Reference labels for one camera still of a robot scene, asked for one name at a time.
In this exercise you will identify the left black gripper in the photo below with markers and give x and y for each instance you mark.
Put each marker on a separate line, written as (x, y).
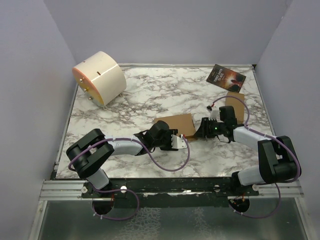
(169, 147)

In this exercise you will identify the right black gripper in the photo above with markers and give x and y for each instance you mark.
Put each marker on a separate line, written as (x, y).
(203, 131)

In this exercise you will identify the brown cardboard box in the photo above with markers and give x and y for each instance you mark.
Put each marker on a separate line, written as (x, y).
(183, 123)

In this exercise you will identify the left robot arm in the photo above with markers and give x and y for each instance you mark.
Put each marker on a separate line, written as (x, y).
(89, 153)

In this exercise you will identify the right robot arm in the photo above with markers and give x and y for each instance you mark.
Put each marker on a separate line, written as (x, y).
(277, 160)

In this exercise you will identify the small folded cardboard box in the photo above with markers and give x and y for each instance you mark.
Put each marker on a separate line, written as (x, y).
(239, 108)

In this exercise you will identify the dark book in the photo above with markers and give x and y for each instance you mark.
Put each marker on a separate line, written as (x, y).
(226, 79)

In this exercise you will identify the cream cylindrical drum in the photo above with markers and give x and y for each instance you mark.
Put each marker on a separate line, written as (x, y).
(100, 78)

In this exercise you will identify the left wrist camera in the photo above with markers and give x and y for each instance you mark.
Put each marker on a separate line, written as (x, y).
(178, 142)

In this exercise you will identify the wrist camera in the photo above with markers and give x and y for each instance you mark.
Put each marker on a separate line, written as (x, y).
(213, 112)
(178, 142)

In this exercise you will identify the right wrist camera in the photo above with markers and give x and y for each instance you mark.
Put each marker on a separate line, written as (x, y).
(213, 112)

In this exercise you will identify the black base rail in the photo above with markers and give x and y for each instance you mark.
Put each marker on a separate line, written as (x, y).
(126, 198)

